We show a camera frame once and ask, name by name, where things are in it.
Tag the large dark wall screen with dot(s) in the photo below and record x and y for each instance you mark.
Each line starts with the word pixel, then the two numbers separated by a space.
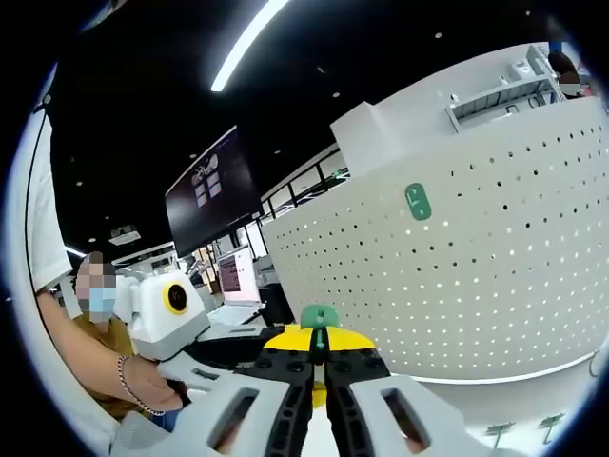
pixel 209 190

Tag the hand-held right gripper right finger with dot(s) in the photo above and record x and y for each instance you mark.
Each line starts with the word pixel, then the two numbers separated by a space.
pixel 380 419

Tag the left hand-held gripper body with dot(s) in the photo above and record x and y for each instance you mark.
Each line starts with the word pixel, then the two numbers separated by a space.
pixel 157 319

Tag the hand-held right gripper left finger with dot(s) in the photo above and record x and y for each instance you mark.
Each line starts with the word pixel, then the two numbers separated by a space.
pixel 247 419

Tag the metal storage shelf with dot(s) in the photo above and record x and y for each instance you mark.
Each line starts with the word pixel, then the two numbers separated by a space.
pixel 495 97

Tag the ceiling light strip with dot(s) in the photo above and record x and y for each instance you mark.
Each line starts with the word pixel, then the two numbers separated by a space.
pixel 249 45

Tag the white perforated mounting plate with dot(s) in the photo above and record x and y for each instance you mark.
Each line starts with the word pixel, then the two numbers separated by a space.
pixel 428 290

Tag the person's left hand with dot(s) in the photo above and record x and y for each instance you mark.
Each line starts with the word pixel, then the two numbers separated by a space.
pixel 147 385

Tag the open laptop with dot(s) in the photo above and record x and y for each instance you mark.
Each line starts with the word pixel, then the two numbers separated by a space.
pixel 238 281

